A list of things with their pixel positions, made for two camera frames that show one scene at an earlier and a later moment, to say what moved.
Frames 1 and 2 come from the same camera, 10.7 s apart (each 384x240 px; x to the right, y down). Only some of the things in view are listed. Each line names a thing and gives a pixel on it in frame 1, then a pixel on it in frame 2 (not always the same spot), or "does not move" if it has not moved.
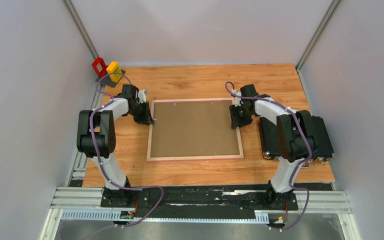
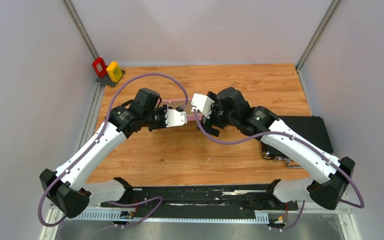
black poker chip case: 269,142 does not move
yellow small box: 114,71 does not move
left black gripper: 147,118 -> 162,110
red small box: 100,67 does not move
